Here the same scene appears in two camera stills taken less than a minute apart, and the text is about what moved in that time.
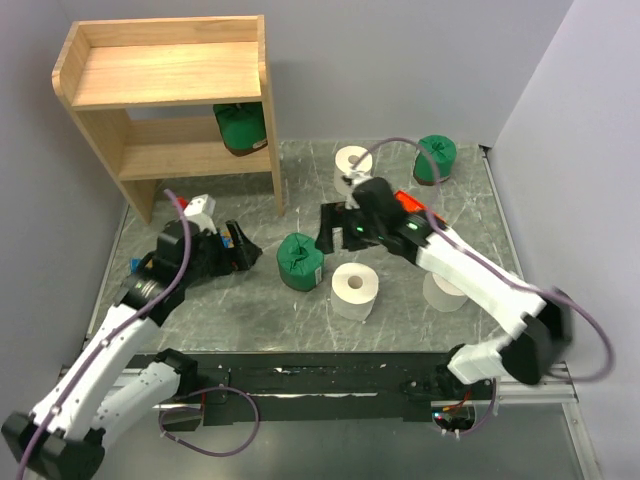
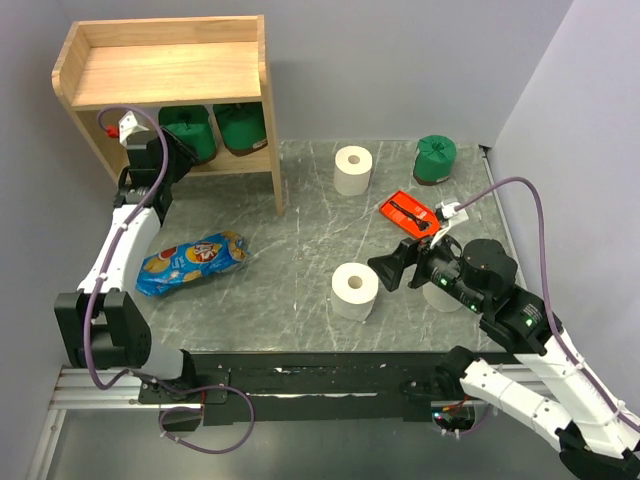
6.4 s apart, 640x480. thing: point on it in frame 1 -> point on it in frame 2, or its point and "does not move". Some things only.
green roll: x=442 y=151 does not move
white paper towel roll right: x=441 y=295 does not move
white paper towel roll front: x=354 y=287 does not move
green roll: x=242 y=126 does not move
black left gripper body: x=214 y=258 -> x=170 y=178
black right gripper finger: x=332 y=216 -> x=389 y=268
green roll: x=300 y=262 -> x=193 y=126
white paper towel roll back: x=344 y=161 does not move
